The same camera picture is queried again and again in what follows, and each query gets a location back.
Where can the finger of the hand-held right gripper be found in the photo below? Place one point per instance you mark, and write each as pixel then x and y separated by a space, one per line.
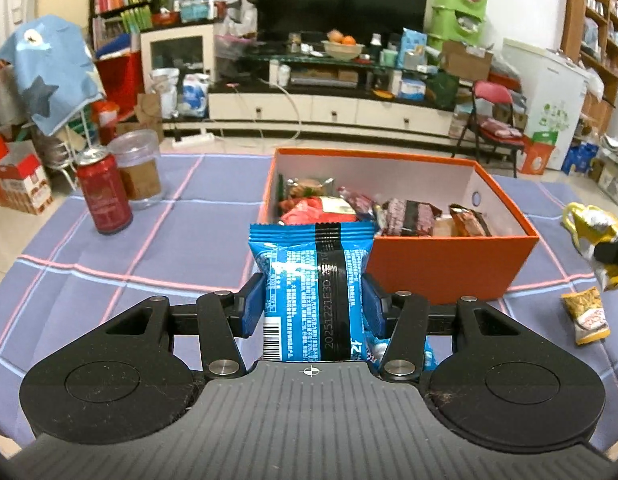
pixel 613 252

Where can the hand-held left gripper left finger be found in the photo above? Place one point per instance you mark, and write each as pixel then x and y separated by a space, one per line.
pixel 253 307

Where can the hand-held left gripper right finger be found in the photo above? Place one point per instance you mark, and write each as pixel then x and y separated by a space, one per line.
pixel 371 310

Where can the yellow crinkled snack bag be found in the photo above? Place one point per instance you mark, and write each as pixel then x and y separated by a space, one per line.
pixel 589 225

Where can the blue snack packet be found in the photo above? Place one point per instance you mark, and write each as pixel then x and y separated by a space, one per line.
pixel 430 357
pixel 299 285

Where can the orange cardboard box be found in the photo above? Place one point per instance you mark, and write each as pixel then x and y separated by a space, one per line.
pixel 439 265

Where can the pile of snack packets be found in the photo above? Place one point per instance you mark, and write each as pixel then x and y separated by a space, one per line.
pixel 409 217

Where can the small yellow snack packet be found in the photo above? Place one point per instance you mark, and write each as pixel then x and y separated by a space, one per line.
pixel 586 317

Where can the purple plaid tablecloth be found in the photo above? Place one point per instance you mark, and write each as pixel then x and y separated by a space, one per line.
pixel 189 220

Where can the orange and white bag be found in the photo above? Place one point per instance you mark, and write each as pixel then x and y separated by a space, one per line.
pixel 538 155

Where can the white chest freezer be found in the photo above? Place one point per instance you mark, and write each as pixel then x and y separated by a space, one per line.
pixel 549 90

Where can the white power strip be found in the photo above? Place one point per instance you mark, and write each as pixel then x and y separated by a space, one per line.
pixel 191 141

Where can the clear plastic jar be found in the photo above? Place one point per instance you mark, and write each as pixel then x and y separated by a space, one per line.
pixel 139 170

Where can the red drink can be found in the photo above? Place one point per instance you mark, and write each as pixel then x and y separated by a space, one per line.
pixel 105 195

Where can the red folding chair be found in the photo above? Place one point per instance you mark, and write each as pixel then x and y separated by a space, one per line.
pixel 491 95

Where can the white television cabinet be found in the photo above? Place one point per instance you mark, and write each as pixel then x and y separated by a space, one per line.
pixel 334 112

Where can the brown paper bag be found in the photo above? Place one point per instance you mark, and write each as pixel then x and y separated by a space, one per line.
pixel 150 115

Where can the blue and white tissue pack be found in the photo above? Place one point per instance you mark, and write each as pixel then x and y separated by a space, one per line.
pixel 195 95

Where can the small blue printed box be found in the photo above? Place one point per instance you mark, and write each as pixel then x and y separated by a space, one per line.
pixel 413 90

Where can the wooden shelf unit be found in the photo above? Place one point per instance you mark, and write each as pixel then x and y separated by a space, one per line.
pixel 596 20

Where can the white plastic bag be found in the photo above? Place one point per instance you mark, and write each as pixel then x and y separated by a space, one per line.
pixel 164 87

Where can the brown cardboard box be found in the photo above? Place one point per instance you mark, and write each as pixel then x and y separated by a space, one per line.
pixel 466 62

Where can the fruit bowl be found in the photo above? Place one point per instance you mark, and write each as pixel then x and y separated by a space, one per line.
pixel 344 49

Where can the red printed carton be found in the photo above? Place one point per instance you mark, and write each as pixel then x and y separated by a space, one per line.
pixel 21 180

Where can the red storage box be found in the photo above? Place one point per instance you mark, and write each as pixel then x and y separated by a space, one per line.
pixel 121 77

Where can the tall blue printed box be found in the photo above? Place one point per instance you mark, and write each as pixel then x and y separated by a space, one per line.
pixel 413 47

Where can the white framed glass cabinet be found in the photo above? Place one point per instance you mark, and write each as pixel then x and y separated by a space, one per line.
pixel 146 60

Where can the green plastic storage rack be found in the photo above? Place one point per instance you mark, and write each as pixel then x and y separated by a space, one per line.
pixel 451 20

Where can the blue star print cloth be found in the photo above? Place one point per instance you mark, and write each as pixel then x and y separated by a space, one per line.
pixel 49 70

